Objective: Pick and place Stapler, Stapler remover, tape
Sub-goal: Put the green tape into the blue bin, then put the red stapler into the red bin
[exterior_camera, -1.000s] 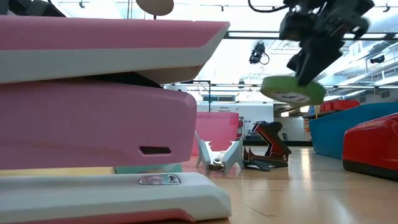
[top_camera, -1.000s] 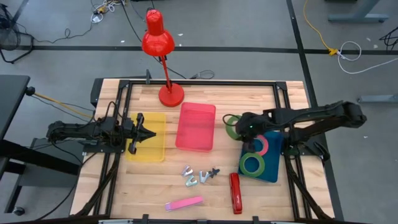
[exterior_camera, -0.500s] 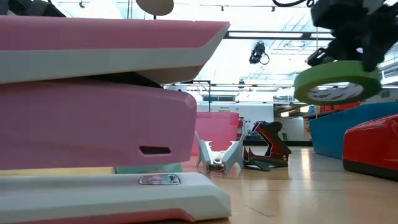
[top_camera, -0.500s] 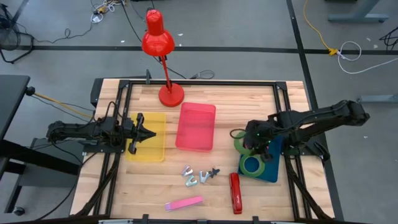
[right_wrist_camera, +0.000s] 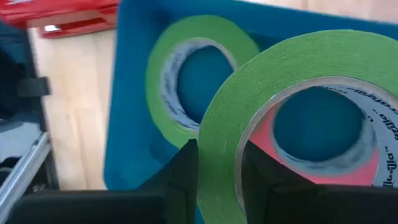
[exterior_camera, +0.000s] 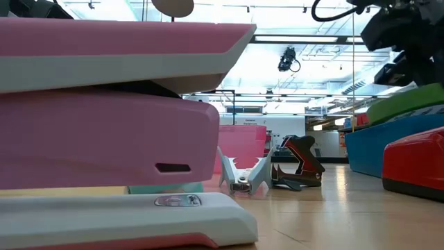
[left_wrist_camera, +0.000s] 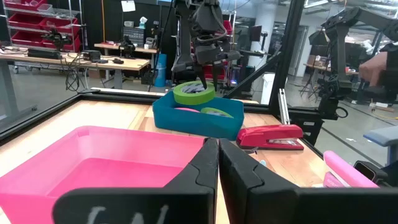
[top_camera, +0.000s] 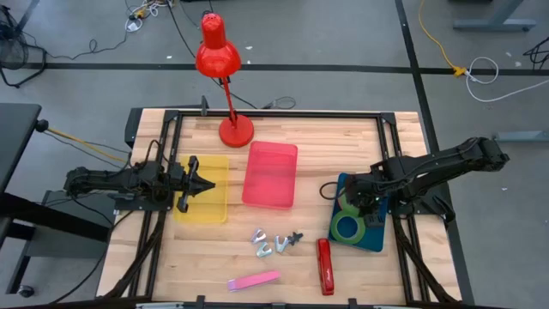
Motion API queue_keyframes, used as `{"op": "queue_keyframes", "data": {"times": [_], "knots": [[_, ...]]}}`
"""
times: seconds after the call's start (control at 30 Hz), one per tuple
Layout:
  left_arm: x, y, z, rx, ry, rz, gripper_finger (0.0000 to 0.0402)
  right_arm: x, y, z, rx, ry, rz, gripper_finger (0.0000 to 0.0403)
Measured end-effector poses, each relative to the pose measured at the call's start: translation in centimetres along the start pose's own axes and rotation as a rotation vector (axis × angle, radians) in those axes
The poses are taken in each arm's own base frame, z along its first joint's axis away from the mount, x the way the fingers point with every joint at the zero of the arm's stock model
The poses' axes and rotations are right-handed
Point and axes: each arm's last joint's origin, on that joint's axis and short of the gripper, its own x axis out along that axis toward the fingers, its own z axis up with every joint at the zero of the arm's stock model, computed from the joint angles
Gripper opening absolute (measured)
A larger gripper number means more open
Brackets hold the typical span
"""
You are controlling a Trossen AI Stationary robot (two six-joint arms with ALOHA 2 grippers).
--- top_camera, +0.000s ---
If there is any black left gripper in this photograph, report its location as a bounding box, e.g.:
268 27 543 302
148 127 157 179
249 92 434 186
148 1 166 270
165 154 216 214

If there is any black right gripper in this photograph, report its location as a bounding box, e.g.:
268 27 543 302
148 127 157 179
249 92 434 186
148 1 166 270
345 173 389 228

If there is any large green tape roll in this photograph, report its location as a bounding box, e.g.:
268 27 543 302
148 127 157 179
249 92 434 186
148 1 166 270
330 209 367 245

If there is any red stapler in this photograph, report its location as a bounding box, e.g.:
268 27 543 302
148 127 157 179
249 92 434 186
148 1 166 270
316 238 335 297

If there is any pink and white stapler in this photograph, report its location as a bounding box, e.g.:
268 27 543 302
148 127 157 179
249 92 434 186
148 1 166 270
226 270 282 294

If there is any yellow translucent plastic bin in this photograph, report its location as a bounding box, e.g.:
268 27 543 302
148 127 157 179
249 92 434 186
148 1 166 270
173 154 230 225

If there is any blue plastic bin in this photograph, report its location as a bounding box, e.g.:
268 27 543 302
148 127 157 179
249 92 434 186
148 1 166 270
328 172 389 253

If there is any pink translucent plastic bin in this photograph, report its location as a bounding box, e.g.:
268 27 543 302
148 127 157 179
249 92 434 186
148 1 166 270
241 140 299 210

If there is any red desk lamp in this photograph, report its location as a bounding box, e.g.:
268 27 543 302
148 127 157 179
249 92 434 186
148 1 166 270
195 11 255 148

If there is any grey desk foot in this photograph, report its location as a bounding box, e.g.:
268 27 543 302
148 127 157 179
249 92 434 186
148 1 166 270
453 0 537 32
492 130 549 143

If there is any black side desk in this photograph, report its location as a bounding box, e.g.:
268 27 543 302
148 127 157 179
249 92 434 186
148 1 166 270
0 102 115 297

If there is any black floor fan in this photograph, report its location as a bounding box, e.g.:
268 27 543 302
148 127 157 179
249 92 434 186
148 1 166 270
0 6 47 89

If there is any black metal table frame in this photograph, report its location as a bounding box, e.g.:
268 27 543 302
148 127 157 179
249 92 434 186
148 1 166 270
96 106 462 305

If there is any coiled grey cable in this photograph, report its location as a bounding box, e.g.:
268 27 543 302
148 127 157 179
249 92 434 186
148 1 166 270
261 96 297 111

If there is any white floor cable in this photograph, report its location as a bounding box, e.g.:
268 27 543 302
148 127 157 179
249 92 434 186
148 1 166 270
465 57 549 103

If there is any yellow extension cord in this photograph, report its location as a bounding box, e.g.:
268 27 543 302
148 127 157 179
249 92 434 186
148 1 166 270
418 0 468 78

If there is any tangled floor cable bundle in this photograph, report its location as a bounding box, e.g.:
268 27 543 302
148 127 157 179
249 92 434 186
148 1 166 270
124 0 160 33

